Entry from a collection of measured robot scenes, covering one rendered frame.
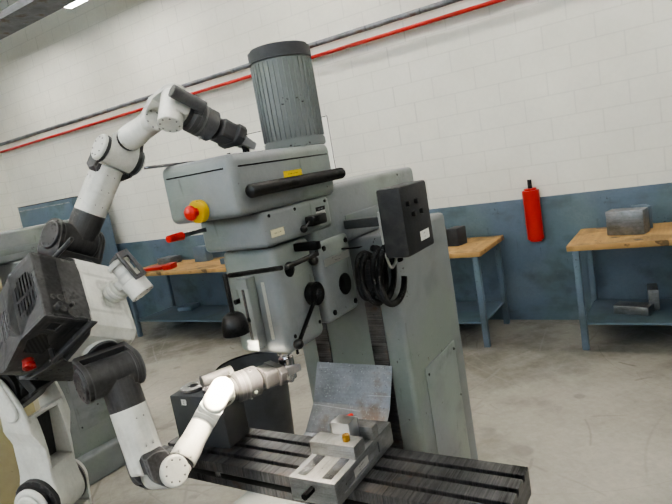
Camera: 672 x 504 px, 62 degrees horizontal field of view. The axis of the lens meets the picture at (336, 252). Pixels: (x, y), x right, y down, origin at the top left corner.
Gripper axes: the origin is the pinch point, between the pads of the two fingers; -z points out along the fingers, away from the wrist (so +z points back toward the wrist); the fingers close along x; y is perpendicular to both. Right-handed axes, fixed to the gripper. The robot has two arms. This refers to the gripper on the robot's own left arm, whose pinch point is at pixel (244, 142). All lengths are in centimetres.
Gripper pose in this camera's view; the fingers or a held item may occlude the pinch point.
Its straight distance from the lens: 168.2
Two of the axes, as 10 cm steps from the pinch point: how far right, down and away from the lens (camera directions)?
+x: 6.6, 0.1, -7.5
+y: 2.3, -9.6, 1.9
